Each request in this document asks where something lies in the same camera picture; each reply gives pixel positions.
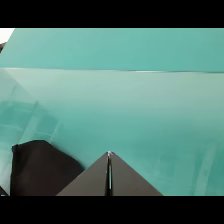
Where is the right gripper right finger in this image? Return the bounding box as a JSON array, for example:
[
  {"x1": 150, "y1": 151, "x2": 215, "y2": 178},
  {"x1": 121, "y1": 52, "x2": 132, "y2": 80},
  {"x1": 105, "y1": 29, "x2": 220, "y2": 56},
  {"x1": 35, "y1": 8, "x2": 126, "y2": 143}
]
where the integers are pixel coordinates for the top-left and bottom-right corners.
[{"x1": 109, "y1": 151, "x2": 164, "y2": 197}]

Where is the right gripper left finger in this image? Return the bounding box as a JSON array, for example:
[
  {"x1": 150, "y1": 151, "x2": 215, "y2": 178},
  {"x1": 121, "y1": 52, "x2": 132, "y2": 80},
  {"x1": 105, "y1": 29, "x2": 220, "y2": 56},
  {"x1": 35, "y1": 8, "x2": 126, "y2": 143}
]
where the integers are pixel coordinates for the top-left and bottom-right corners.
[{"x1": 56, "y1": 151, "x2": 110, "y2": 197}]

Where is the black shirt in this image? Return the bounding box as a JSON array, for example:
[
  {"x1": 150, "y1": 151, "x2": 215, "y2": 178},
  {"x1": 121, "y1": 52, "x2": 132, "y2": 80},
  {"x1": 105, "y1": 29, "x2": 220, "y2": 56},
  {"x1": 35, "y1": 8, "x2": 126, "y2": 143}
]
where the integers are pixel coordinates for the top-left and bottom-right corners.
[{"x1": 9, "y1": 139, "x2": 85, "y2": 197}]

